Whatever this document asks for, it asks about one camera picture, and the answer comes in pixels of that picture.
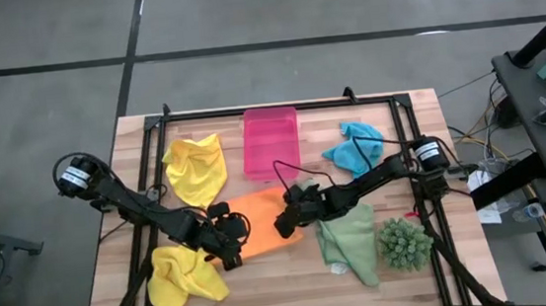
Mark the small black device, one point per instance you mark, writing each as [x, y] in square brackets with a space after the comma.
[540, 266]

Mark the green artificial plant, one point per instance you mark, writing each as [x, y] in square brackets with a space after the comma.
[404, 244]

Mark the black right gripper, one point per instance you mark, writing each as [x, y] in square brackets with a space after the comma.
[314, 204]

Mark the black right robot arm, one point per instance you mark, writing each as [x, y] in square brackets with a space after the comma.
[379, 176]

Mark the black aluminium table frame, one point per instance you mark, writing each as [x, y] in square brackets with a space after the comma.
[200, 115]

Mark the white crumpled paper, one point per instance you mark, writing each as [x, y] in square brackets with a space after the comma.
[489, 216]

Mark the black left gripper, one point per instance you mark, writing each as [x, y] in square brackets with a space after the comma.
[228, 233]

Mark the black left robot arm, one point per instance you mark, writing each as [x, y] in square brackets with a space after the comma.
[134, 205]

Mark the green microfiber towel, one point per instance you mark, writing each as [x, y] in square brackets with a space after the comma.
[350, 245]

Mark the black power adapter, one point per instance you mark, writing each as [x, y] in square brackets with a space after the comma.
[505, 113]

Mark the yellow microfiber towel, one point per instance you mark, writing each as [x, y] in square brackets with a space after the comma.
[198, 172]
[180, 280]

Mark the orange microfiber towel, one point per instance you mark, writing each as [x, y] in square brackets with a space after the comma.
[264, 223]

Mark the pink translucent plastic bin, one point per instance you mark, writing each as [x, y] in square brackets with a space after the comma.
[270, 143]

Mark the clear plastic bottle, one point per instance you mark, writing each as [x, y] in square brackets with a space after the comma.
[531, 211]

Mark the black diagonal pole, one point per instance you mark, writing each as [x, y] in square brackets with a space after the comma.
[545, 32]

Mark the blue microfiber towel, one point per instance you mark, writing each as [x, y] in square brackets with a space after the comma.
[347, 154]

